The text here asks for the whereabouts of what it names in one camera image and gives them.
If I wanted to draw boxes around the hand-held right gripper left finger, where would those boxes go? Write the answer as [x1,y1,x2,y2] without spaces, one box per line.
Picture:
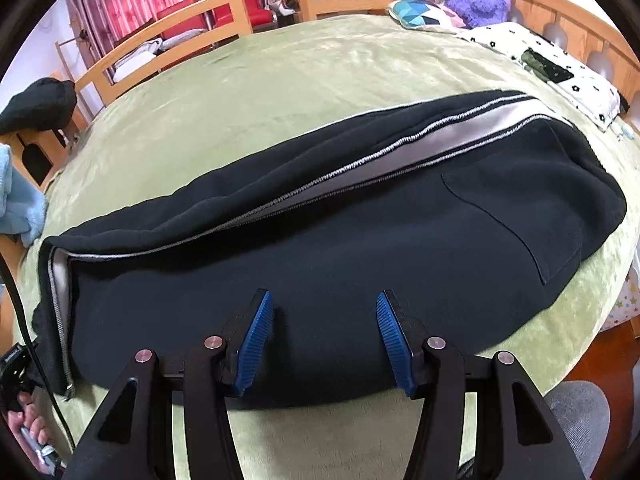
[62,287,276,480]

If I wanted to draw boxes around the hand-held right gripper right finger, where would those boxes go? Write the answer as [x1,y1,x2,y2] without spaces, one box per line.
[375,289,587,480]

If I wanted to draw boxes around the black pants with grey stripe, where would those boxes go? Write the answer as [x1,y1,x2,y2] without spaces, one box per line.
[32,91,628,408]

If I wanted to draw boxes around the person's left hand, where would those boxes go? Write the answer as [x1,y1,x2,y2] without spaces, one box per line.
[2,402,49,455]

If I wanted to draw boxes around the light blue fleece blanket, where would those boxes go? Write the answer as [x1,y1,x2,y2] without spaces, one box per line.
[0,144,49,247]

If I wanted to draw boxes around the person's right leg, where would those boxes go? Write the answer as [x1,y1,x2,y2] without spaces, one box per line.
[544,380,615,480]

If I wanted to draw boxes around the white star patterned bin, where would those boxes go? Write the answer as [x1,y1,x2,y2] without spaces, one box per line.
[597,265,640,335]

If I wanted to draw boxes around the black garment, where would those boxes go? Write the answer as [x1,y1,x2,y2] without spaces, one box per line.
[0,77,79,136]

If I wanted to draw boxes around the green fleece bed blanket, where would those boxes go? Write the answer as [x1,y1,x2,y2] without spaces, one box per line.
[17,12,640,480]

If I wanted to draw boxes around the wooden coat rack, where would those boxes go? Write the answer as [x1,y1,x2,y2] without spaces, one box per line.
[56,30,96,113]

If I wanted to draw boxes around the white floral pillow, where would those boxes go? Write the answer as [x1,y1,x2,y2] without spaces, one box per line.
[457,22,623,128]

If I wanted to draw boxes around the dark green cloth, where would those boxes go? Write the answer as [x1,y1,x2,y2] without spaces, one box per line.
[520,47,576,86]

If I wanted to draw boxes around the geometric patterned pillow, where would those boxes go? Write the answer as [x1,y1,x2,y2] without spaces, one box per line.
[387,0,473,33]

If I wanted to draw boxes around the black cable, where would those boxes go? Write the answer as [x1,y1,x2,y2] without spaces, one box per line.
[0,252,77,453]

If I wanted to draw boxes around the wooden bed frame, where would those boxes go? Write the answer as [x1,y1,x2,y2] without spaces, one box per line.
[10,0,640,196]

